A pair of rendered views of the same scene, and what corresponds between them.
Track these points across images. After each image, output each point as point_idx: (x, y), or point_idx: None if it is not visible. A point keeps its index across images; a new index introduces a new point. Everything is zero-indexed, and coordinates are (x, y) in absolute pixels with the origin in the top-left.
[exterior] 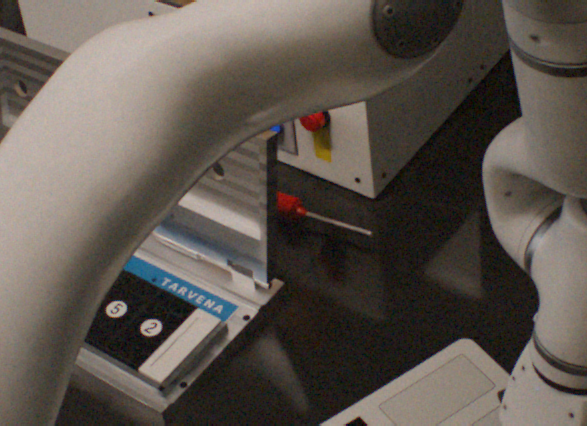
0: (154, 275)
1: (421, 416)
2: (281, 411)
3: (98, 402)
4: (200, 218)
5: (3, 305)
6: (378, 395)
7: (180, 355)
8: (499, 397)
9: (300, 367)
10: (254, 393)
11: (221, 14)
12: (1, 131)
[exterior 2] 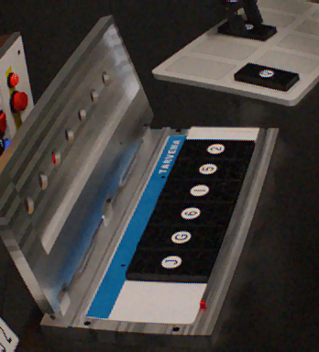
0: (158, 178)
1: (217, 67)
2: (239, 111)
3: (282, 172)
4: (125, 118)
5: None
6: (211, 82)
7: (232, 129)
8: (217, 6)
9: (201, 116)
10: (232, 123)
11: None
12: (50, 265)
